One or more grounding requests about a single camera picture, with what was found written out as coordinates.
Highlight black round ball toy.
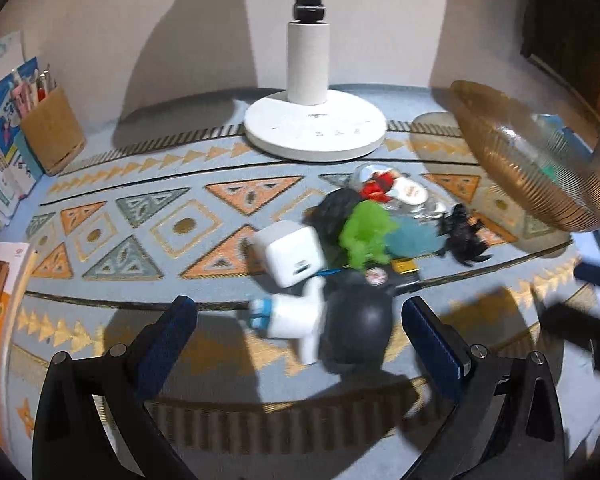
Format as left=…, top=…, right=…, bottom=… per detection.
left=318, top=269, right=394, bottom=375

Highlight teal translucent toy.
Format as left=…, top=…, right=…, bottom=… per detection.
left=385, top=216, right=445, bottom=259

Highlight clear round lidded container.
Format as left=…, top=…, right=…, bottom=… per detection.
left=348, top=164, right=446, bottom=220

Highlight white blue robot figure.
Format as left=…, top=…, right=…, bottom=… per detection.
left=249, top=275, right=326, bottom=365

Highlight green rubber toy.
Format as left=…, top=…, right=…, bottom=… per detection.
left=339, top=200, right=398, bottom=271

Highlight white charger cube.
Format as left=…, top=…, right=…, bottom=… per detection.
left=250, top=220, right=327, bottom=288

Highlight red figure black hair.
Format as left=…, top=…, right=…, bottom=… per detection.
left=308, top=187, right=363, bottom=252

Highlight black spider toy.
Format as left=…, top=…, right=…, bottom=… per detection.
left=436, top=204, right=491, bottom=266

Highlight patterned blue table mat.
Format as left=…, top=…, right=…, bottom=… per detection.
left=0, top=87, right=600, bottom=479

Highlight row of standing books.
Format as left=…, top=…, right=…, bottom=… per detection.
left=0, top=32, right=43, bottom=230

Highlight dark television screen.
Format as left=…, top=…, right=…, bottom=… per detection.
left=521, top=0, right=600, bottom=118

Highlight woven pen holder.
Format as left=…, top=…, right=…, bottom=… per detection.
left=20, top=86, right=85, bottom=176

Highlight white desk lamp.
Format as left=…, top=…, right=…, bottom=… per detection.
left=244, top=0, right=387, bottom=162

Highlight pens in holder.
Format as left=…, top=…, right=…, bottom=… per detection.
left=10, top=58, right=57, bottom=118

